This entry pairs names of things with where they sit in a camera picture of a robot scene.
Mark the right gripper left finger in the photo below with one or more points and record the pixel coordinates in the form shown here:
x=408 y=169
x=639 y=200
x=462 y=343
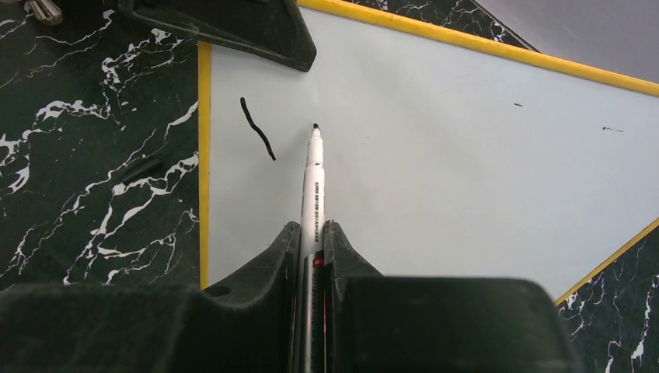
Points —
x=239 y=324

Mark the black marker cap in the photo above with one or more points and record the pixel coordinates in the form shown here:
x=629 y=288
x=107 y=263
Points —
x=144 y=168

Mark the white marker pen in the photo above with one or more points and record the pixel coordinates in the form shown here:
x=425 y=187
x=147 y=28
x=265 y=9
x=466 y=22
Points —
x=308 y=349

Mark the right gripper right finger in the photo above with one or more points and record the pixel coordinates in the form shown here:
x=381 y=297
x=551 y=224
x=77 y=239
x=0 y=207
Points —
x=378 y=323

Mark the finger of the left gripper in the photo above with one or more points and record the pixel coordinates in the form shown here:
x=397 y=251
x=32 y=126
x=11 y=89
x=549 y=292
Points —
x=274 y=30

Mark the yellow framed whiteboard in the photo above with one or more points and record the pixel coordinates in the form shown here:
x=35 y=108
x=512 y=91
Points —
x=445 y=154

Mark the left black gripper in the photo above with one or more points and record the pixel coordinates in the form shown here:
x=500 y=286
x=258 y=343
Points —
x=46 y=12

